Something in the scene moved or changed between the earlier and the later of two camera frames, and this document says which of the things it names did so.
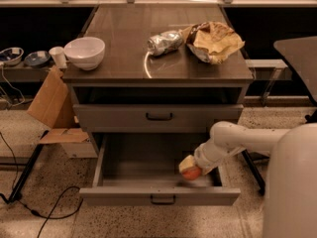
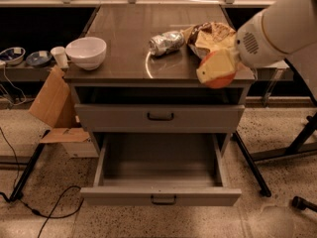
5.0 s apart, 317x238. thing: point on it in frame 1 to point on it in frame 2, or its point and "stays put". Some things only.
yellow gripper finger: x=186 y=163 to x=217 y=64
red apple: x=192 y=174 to x=221 y=81
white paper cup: x=58 y=56 stays put
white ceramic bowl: x=85 y=53 stays put
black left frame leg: x=18 y=189 stays put
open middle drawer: x=143 y=170 stays put
